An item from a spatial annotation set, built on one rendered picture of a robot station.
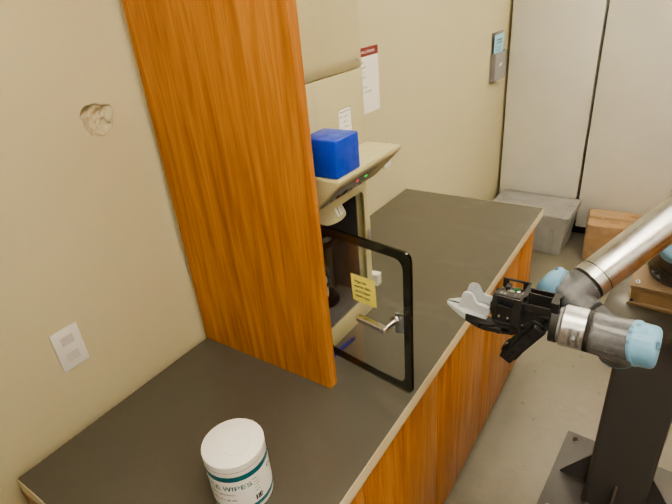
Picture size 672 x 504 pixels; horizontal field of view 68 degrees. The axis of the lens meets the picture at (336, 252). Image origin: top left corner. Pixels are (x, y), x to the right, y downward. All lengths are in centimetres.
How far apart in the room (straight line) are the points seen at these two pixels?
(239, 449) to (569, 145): 357
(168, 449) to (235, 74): 90
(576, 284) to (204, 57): 91
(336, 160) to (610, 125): 318
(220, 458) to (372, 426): 40
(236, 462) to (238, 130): 71
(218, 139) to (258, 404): 69
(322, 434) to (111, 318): 64
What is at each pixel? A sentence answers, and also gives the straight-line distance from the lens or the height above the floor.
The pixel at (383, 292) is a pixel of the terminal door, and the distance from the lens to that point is 116.
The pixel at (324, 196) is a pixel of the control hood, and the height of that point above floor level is 147.
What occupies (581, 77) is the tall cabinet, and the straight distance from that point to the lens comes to 409.
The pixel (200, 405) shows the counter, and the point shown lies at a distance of 144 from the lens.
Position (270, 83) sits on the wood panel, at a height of 174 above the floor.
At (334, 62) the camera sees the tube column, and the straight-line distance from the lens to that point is 131.
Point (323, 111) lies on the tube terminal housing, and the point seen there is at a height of 164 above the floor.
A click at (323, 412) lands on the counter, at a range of 134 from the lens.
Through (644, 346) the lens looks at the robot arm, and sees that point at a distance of 95.
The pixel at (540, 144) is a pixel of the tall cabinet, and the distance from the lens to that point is 424.
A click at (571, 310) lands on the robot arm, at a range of 96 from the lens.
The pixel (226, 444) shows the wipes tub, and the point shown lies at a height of 109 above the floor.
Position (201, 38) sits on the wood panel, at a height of 183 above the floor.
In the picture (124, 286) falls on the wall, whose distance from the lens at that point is 147.
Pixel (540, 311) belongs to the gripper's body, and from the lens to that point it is 96.
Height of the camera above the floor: 189
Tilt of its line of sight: 28 degrees down
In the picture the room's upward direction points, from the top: 5 degrees counter-clockwise
